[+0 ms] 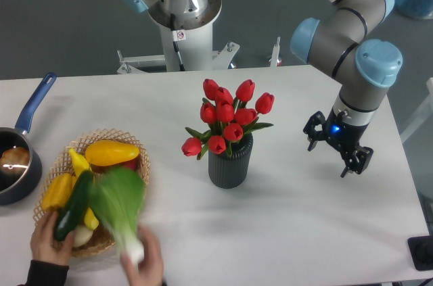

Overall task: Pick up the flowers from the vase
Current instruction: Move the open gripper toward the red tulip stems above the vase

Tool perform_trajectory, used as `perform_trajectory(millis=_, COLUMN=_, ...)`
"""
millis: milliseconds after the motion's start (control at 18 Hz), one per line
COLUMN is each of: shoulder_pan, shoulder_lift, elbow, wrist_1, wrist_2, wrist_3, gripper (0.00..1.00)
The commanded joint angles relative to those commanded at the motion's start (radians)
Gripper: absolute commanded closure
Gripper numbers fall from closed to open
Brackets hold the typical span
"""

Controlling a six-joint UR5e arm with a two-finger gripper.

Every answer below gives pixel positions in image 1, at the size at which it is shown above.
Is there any purple sweet potato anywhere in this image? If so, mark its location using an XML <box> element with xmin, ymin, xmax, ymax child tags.
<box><xmin>122</xmin><ymin>159</ymin><xmax>138</xmax><ymax>171</ymax></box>

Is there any yellow mango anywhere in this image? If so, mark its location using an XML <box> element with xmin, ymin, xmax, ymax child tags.
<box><xmin>85</xmin><ymin>140</ymin><xmax>140</xmax><ymax>166</ymax></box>

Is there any yellow bell pepper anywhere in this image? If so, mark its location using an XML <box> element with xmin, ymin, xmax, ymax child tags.
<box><xmin>41</xmin><ymin>173</ymin><xmax>75</xmax><ymax>211</ymax></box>

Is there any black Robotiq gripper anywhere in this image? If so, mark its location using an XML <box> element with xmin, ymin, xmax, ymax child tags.
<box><xmin>303</xmin><ymin>108</ymin><xmax>373</xmax><ymax>178</ymax></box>

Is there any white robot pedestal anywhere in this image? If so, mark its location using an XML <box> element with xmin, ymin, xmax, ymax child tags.
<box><xmin>117</xmin><ymin>0</ymin><xmax>240</xmax><ymax>74</ymax></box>

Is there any yellow squash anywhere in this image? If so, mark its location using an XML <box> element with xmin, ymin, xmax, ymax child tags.
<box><xmin>68</xmin><ymin>148</ymin><xmax>99</xmax><ymax>231</ymax></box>

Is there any black sleeve forearm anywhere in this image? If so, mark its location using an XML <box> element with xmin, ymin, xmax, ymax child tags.
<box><xmin>20</xmin><ymin>260</ymin><xmax>69</xmax><ymax>286</ymax></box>

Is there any black device at edge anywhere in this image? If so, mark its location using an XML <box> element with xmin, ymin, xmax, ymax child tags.
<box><xmin>407</xmin><ymin>236</ymin><xmax>433</xmax><ymax>271</ymax></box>

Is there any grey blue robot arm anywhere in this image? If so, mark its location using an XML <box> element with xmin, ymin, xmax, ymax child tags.
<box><xmin>124</xmin><ymin>0</ymin><xmax>403</xmax><ymax>174</ymax></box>

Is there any blue saucepan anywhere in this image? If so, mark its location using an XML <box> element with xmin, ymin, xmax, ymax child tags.
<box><xmin>1</xmin><ymin>72</ymin><xmax>57</xmax><ymax>206</ymax></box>

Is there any dark grey ribbed vase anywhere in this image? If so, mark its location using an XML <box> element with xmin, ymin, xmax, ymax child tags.
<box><xmin>208</xmin><ymin>134</ymin><xmax>254</xmax><ymax>189</ymax></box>

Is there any woven wicker basket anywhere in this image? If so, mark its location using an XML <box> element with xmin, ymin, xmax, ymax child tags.
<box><xmin>33</xmin><ymin>129</ymin><xmax>150</xmax><ymax>263</ymax></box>

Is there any person left hand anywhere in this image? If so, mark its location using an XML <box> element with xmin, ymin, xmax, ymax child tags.
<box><xmin>30</xmin><ymin>211</ymin><xmax>75</xmax><ymax>266</ymax></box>

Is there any red tulip bouquet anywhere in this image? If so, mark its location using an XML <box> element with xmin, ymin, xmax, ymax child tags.
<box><xmin>181</xmin><ymin>78</ymin><xmax>275</xmax><ymax>159</ymax></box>

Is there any white onion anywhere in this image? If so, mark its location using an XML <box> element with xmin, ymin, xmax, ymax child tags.
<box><xmin>73</xmin><ymin>224</ymin><xmax>93</xmax><ymax>247</ymax></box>

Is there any black cable on pedestal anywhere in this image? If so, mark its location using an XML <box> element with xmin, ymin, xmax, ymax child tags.
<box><xmin>170</xmin><ymin>14</ymin><xmax>186</xmax><ymax>72</ymax></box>

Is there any green cucumber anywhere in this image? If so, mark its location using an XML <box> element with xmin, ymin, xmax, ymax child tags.
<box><xmin>53</xmin><ymin>170</ymin><xmax>93</xmax><ymax>241</ymax></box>

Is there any green bok choy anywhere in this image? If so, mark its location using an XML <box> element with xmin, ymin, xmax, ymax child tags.
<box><xmin>89</xmin><ymin>166</ymin><xmax>145</xmax><ymax>266</ymax></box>

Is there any person right hand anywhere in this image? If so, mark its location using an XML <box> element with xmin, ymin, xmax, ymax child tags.
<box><xmin>120</xmin><ymin>225</ymin><xmax>164</xmax><ymax>286</ymax></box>

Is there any white frame at right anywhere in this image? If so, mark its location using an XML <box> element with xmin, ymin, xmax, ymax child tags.
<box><xmin>400</xmin><ymin>78</ymin><xmax>432</xmax><ymax>143</ymax></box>

